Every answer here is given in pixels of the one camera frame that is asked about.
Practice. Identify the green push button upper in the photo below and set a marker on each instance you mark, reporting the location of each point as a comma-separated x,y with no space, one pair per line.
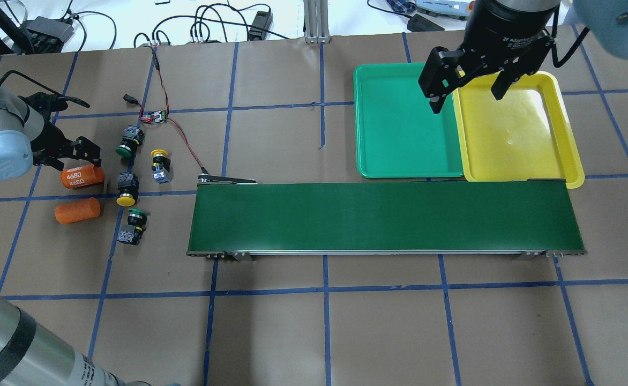
132,138

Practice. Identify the green push button lower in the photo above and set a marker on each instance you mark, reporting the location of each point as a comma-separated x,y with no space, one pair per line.
132,232

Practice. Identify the yellow push button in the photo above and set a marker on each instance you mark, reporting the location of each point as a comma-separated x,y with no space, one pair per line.
128,189
161,169

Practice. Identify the green plastic tray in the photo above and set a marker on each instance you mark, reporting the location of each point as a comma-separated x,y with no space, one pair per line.
397,134

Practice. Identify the small green circuit board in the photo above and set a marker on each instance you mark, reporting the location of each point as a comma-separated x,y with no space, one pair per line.
151,118

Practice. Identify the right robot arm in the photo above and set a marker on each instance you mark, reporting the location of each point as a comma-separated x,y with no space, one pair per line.
608,20

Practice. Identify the orange cylinder with 4680 text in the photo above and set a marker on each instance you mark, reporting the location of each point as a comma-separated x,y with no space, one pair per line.
82,176

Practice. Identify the green push button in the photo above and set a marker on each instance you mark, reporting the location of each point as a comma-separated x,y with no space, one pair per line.
132,232
132,138

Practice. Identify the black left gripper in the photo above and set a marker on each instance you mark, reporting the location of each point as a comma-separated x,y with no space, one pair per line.
51,140

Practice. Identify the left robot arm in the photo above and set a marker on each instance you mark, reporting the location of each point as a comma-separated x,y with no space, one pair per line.
29,138

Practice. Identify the plain orange cylinder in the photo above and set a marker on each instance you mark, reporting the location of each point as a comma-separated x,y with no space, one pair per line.
79,210

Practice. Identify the aluminium frame post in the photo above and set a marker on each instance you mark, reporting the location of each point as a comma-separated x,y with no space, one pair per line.
316,28

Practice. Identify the yellow plastic tray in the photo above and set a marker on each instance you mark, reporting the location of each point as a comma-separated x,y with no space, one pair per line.
525,135

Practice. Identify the green conveyor belt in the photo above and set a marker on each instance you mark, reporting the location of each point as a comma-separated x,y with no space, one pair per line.
519,218

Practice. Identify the black power adapter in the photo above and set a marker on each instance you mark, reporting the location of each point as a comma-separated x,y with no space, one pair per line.
260,26

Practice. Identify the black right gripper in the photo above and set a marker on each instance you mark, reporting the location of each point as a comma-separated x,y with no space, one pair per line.
499,35

